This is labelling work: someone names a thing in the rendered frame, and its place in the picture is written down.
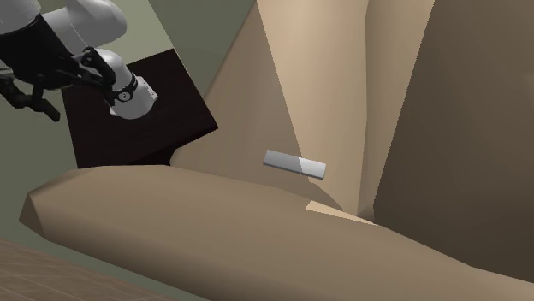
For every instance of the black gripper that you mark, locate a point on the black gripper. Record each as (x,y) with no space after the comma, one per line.
(35,54)

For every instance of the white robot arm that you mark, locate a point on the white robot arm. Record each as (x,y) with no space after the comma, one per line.
(94,23)

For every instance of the dark robot stand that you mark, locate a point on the dark robot stand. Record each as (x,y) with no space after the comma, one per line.
(167,121)

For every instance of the beige sofa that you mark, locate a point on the beige sofa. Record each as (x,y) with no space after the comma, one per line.
(208,233)

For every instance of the grey flat remote control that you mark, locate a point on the grey flat remote control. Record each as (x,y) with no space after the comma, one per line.
(292,164)

